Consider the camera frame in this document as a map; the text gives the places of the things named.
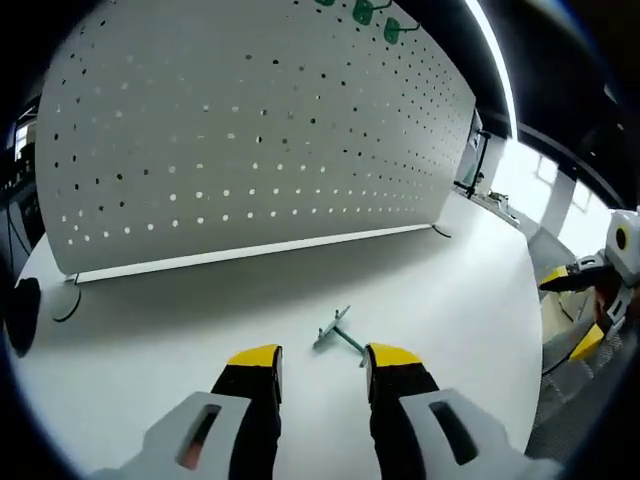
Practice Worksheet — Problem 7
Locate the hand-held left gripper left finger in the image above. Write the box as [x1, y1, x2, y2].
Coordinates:
[94, 343, 284, 480]

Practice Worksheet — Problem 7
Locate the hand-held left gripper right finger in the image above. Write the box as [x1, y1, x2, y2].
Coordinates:
[364, 342, 556, 480]

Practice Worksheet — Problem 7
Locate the white perforated mounting plate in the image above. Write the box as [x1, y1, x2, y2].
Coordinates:
[34, 0, 477, 286]

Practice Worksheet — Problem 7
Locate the grey mesh office chair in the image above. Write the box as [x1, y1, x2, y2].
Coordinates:
[537, 287, 640, 454]

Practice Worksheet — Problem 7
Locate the black stand with screen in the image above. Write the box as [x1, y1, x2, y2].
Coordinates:
[453, 112, 492, 199]

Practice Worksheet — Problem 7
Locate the ceiling light strip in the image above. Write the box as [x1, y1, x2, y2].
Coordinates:
[464, 0, 519, 141]

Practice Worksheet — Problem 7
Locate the black round object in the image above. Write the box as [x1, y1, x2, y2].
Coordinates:
[2, 277, 44, 359]

